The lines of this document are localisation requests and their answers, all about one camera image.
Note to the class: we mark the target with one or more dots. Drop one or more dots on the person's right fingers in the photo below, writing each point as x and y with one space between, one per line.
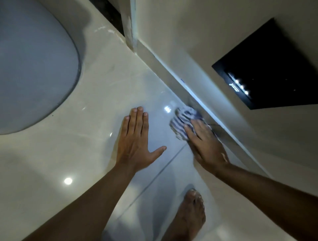
197 132

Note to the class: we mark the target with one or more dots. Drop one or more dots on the person's left forearm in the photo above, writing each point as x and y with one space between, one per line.
89 208

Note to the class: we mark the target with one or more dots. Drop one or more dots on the person's left little finger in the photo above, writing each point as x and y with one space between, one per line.
125 127

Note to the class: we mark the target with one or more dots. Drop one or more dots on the person's bare foot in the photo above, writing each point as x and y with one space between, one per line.
190 216

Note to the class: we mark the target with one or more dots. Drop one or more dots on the blue white striped cloth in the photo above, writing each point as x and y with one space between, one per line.
181 120

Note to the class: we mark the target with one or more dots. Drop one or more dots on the person's right hand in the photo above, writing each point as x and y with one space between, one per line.
207 149

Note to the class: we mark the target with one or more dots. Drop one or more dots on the white toilet lid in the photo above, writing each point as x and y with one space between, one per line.
32 67

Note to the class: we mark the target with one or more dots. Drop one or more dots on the person's left hand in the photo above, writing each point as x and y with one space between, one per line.
133 149

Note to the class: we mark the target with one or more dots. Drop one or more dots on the person's left middle finger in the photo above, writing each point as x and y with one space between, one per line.
139 121

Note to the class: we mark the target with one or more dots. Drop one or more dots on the white skirting board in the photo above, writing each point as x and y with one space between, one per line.
174 79

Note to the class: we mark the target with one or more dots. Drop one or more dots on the white door frame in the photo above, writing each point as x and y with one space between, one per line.
130 24

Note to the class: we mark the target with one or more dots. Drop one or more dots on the person's left thumb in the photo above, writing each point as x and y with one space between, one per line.
158 151

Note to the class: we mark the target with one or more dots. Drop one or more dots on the black glossy wall panel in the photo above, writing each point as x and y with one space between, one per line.
275 69

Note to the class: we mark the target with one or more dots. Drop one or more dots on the person's right forearm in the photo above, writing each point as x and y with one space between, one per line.
268 198

